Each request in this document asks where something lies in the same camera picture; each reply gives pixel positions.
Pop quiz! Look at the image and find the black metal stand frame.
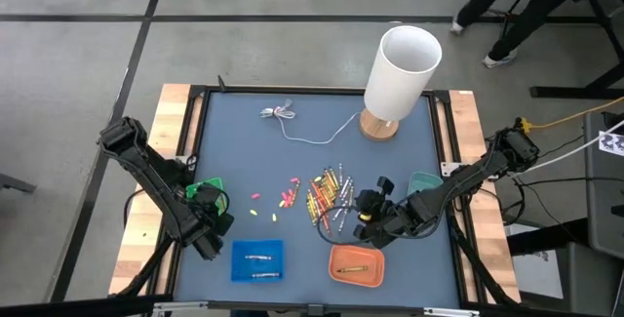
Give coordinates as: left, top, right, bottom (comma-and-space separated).
529, 0, 624, 100

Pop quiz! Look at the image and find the thick white cable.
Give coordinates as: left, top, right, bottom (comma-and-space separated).
506, 119, 624, 179

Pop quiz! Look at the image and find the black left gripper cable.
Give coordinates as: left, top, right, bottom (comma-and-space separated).
193, 183, 230, 217

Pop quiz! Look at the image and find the person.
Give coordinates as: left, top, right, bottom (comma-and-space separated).
450, 0, 624, 70

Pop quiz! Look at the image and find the dark grey floor box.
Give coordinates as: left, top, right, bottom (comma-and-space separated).
555, 241, 624, 317

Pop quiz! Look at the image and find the white lamp cable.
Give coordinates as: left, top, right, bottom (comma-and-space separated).
259, 98, 365, 146

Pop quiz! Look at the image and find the grey stand foot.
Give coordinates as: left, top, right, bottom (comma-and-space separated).
0, 173, 38, 194

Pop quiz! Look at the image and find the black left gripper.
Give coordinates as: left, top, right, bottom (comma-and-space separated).
180, 209, 236, 262

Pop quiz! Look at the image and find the teal plastic bin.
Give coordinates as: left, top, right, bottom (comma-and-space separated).
407, 170, 445, 196

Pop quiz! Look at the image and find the black white fiducial marker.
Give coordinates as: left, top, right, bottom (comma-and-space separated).
598, 130, 624, 157

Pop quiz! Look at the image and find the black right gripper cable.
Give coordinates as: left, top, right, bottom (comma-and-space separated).
316, 204, 371, 246

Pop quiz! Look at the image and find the yellow extension cable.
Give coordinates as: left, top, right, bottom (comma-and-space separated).
519, 96, 624, 133

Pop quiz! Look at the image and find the white lamp wooden base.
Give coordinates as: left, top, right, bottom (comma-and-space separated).
359, 24, 444, 142

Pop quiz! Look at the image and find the blue mesh basket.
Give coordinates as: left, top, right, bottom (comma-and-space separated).
229, 239, 286, 284

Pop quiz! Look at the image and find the thin black cable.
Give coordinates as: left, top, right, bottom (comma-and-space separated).
511, 175, 624, 187

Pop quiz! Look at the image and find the green mesh basket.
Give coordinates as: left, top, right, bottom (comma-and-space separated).
185, 177, 229, 216

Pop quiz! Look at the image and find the dark grey equipment case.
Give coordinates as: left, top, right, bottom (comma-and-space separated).
583, 110, 624, 259

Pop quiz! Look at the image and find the silver metal bracket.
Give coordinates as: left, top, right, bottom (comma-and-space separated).
152, 300, 210, 317
422, 307, 482, 317

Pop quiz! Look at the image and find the orange plastic bin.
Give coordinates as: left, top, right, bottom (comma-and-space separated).
328, 241, 386, 289

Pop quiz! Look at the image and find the black aluminium table frame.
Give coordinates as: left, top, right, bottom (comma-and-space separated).
165, 84, 484, 308

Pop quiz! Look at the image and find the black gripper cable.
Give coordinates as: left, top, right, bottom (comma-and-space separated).
316, 204, 371, 246
193, 183, 230, 217

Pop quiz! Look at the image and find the white box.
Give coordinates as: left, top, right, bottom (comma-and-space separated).
506, 223, 566, 301

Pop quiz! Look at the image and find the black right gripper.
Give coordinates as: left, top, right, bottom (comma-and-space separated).
353, 176, 420, 250

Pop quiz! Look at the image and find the black base cable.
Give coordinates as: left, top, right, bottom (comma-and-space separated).
124, 187, 147, 221

